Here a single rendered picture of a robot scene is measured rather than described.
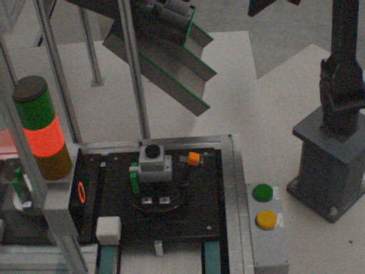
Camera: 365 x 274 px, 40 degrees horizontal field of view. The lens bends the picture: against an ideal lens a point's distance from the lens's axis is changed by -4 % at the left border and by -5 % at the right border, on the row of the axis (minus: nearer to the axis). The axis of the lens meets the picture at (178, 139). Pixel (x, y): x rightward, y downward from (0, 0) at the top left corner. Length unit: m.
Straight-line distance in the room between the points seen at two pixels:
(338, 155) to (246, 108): 0.45
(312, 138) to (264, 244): 0.23
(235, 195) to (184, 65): 0.37
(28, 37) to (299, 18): 2.05
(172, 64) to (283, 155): 0.35
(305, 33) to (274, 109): 1.91
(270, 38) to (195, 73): 1.97
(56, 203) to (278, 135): 0.74
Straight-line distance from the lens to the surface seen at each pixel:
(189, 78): 1.27
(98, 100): 1.51
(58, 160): 0.74
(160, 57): 1.24
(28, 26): 1.96
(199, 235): 1.02
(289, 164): 1.29
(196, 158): 1.01
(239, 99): 1.46
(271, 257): 1.00
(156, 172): 1.02
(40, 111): 0.68
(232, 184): 1.11
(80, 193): 0.81
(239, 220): 1.06
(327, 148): 1.06
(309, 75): 1.56
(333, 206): 1.18
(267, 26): 3.36
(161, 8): 1.14
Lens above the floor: 1.81
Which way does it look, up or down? 45 degrees down
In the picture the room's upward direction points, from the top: 6 degrees counter-clockwise
